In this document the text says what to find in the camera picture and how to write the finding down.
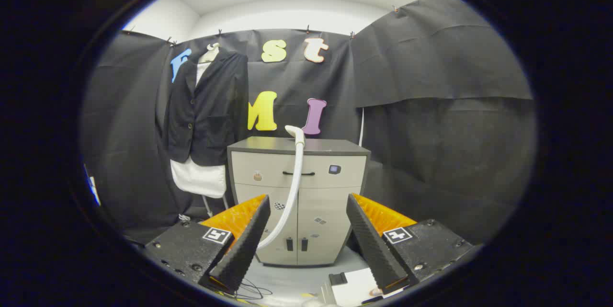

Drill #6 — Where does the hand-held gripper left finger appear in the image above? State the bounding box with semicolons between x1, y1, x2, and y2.
144;194;271;296

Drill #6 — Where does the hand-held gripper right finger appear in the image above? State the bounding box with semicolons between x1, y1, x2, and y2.
346;193;475;296

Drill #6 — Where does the white garment steamer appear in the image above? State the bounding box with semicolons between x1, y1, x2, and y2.
256;125;306;250

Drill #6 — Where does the black suit jacket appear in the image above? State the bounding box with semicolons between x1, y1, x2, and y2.
164;51;250;166

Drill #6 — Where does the white clothes hanger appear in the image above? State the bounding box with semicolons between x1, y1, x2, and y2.
199;43;222;64

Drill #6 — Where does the white box with black part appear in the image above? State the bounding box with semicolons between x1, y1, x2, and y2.
329;268;408;307

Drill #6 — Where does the grey cabinet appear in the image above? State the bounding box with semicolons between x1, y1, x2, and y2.
227;136;372;267

